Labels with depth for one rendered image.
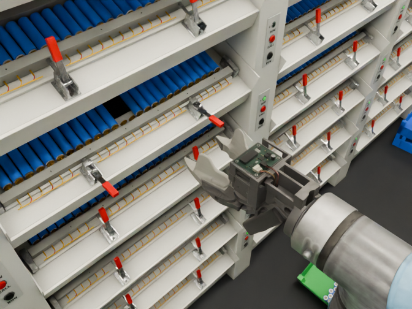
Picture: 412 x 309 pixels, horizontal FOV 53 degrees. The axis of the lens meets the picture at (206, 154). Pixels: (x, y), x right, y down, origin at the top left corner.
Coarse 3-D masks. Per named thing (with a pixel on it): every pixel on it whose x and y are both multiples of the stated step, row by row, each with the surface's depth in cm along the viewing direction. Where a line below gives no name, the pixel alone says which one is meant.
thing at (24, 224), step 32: (224, 64) 98; (224, 96) 96; (160, 128) 87; (192, 128) 90; (96, 160) 80; (128, 160) 82; (0, 192) 73; (64, 192) 76; (96, 192) 80; (0, 224) 66; (32, 224) 72
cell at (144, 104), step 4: (132, 88) 88; (128, 92) 88; (132, 92) 87; (136, 92) 88; (132, 96) 88; (136, 96) 87; (140, 96) 87; (136, 100) 87; (140, 100) 87; (144, 100) 87; (140, 104) 87; (144, 104) 87; (148, 104) 87; (144, 108) 87
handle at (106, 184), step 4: (92, 172) 77; (96, 172) 77; (96, 176) 76; (100, 176) 76; (100, 180) 76; (104, 180) 76; (104, 184) 75; (108, 184) 75; (104, 188) 75; (108, 188) 74; (112, 188) 74; (108, 192) 75; (112, 192) 74; (116, 192) 74; (112, 196) 74
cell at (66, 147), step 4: (56, 128) 79; (48, 132) 79; (52, 132) 79; (56, 132) 79; (60, 132) 79; (52, 136) 79; (56, 136) 78; (60, 136) 79; (56, 140) 78; (60, 140) 78; (64, 140) 78; (60, 144) 78; (64, 144) 78; (68, 144) 78; (64, 148) 78; (68, 148) 78; (72, 148) 79; (64, 152) 78
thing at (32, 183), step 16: (208, 80) 94; (176, 96) 89; (192, 96) 91; (208, 96) 93; (160, 112) 86; (128, 128) 83; (96, 144) 79; (112, 144) 82; (128, 144) 83; (64, 160) 76; (80, 160) 78; (32, 176) 73; (48, 176) 74; (16, 192) 71; (48, 192) 74
